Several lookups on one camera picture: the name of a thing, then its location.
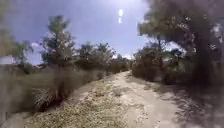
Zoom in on tall green tree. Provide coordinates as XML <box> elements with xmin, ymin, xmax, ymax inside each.
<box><xmin>39</xmin><ymin>14</ymin><xmax>78</xmax><ymax>69</ymax></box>

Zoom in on large dark tree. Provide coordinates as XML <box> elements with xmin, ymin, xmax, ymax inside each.
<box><xmin>138</xmin><ymin>0</ymin><xmax>224</xmax><ymax>88</ymax></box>

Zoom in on green bushes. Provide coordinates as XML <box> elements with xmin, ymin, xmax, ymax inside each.
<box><xmin>130</xmin><ymin>45</ymin><xmax>188</xmax><ymax>85</ymax></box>

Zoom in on dry brush thicket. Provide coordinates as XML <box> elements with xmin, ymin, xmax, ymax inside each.
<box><xmin>0</xmin><ymin>63</ymin><xmax>107</xmax><ymax>116</ymax></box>

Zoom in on dry grass verge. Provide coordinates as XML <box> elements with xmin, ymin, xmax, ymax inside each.
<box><xmin>19</xmin><ymin>77</ymin><xmax>134</xmax><ymax>128</ymax></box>

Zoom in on row of trees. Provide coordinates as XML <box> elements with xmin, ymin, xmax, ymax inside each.
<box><xmin>74</xmin><ymin>41</ymin><xmax>133</xmax><ymax>75</ymax></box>

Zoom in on pale dirt path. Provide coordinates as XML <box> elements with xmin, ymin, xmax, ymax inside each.
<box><xmin>105</xmin><ymin>70</ymin><xmax>224</xmax><ymax>128</ymax></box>

